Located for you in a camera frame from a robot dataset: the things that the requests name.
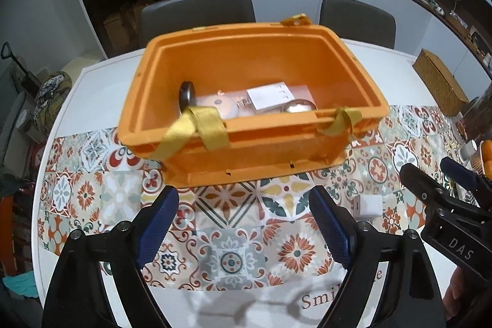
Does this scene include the pink flat box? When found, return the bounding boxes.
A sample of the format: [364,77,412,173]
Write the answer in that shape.
[219,82,317,117]

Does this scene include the pink round case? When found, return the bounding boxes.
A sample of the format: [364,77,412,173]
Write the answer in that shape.
[197,95,240,120]

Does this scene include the white charger box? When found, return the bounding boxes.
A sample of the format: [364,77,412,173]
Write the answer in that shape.
[246,82,295,113]

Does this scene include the oranges in bowl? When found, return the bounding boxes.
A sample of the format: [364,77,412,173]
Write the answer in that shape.
[470,140,492,180]

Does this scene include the woven brown tissue box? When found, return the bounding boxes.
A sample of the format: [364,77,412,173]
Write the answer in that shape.
[413,49,469,117]

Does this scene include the white cube charger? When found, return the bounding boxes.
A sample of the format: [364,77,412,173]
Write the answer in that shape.
[353,194,383,220]

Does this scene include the grey teardrop earbud case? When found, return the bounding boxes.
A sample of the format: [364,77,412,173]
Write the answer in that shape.
[178,81,197,113]

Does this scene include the grey chair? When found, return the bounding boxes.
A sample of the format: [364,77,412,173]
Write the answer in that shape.
[319,0,396,49]
[139,0,256,48]

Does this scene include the orange foam storage box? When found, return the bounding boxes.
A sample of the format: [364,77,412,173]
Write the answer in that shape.
[118,14,389,187]

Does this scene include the grey chair right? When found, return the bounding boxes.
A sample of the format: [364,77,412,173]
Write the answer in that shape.
[319,0,396,49]

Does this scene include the patterned tile table runner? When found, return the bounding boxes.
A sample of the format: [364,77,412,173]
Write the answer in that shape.
[37,106,459,290]

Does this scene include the grey chair left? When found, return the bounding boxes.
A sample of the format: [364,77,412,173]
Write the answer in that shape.
[139,0,256,48]

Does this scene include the person's hand holding gripper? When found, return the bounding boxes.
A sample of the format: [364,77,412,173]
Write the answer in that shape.
[443,267,473,321]

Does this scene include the silver round earbud case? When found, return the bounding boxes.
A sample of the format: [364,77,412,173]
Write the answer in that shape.
[281,99,317,113]

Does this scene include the patterned cloth bundle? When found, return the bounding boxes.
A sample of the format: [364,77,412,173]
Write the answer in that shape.
[33,71,72,135]

